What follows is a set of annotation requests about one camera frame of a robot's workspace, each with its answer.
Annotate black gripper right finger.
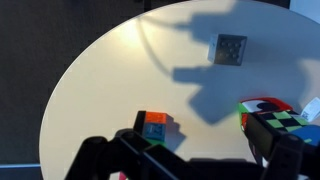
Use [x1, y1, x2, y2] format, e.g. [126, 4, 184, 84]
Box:
[244, 112, 320, 180]

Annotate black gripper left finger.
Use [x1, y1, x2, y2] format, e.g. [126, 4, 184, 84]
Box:
[64, 110, 188, 180]

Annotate green block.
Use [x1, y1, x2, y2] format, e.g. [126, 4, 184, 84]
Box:
[146, 138, 167, 148]

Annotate blue block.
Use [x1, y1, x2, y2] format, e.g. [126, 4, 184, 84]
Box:
[142, 121, 168, 141]

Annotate orange block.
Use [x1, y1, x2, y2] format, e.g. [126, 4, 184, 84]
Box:
[143, 111, 173, 126]

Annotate grey studded block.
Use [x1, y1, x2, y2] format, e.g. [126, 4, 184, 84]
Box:
[207, 33, 248, 67]

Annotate blue white patterned cube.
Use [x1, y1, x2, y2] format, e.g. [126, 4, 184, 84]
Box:
[289, 123, 320, 148]

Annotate black green checkered cube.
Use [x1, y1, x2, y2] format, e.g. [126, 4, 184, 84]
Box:
[254, 109, 311, 134]

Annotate white printed paper tag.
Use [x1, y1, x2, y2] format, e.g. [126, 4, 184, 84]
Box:
[299, 97, 320, 123]

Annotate red white green cube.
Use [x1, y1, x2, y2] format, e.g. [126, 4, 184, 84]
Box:
[238, 97, 294, 132]

